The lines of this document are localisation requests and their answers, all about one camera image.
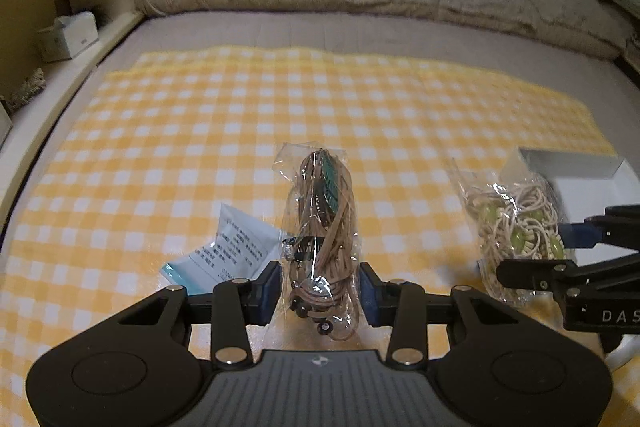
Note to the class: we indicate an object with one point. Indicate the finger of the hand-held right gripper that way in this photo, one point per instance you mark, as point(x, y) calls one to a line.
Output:
point(525, 272)
point(582, 234)

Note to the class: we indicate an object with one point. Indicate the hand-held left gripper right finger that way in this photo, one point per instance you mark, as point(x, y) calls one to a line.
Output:
point(369, 294)

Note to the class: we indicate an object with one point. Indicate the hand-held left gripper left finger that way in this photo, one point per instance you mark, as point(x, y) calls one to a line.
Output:
point(270, 289)

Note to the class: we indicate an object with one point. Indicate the white cardboard box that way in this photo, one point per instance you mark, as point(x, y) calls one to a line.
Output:
point(585, 194)

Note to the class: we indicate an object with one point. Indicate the teal and white packet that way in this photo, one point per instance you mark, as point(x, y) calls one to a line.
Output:
point(235, 242)

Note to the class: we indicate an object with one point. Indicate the small quilted grey pillow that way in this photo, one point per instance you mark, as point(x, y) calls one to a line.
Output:
point(575, 7)

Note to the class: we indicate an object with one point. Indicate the white board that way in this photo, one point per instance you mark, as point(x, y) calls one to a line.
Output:
point(4, 124)

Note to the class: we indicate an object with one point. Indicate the woven straw bundle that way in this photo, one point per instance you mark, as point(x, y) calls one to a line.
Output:
point(27, 89)

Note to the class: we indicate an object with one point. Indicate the white tissue box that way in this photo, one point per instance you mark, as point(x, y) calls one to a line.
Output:
point(67, 37)

